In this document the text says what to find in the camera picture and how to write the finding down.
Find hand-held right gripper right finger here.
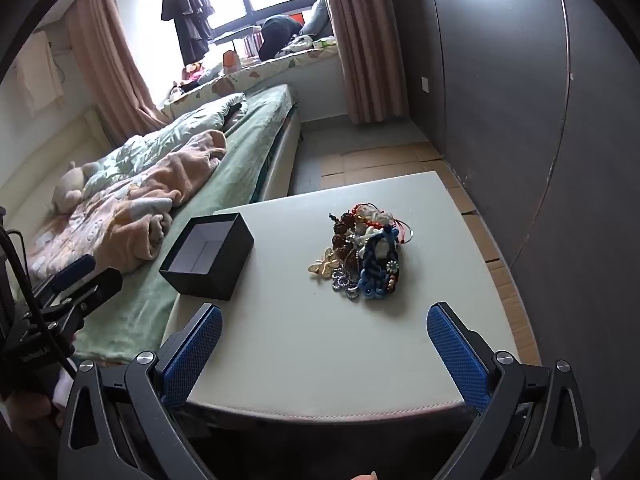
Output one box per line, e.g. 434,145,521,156
426,302,591,480

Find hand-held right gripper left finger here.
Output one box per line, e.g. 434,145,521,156
57,302,224,480

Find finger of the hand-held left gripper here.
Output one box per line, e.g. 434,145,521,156
35,267,124,333
30,254,97,306

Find black box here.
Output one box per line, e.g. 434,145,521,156
158,212,255,302

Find black clip with daisy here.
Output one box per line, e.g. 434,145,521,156
382,259,405,295

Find blue knotted cord ornament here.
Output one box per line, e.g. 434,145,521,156
359,227,401,302

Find silver rhinestone brooch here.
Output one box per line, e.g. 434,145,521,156
332,267,362,301

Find white fabric flower hairband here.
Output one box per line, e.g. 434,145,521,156
357,211,401,258

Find cream butterfly hair clip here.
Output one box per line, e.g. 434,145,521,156
307,247,337,278

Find red string bracelet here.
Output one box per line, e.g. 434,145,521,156
350,202,416,248

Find beige plush toy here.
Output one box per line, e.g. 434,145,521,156
52,161,101,213

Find peach fleece blanket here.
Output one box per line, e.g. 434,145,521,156
27,130,228,273

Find bed with green sheet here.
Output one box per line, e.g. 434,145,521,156
0,82,303,366

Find pale green floral quilt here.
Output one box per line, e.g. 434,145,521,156
82,92,248,196

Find pink curtain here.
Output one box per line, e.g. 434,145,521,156
316,0,408,126
65,0,173,151

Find white square table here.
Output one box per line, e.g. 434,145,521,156
320,142,541,356

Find printed window seat cushion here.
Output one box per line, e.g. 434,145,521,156
162,35,341,111

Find dark grey wardrobe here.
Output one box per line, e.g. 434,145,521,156
385,0,640,480

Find hanging dark clothes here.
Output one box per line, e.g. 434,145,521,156
161,0,215,66

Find black bag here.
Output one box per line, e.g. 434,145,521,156
260,15,303,58

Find grey pillow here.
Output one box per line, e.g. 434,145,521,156
300,0,333,38

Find black cable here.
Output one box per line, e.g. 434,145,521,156
0,229,78,377

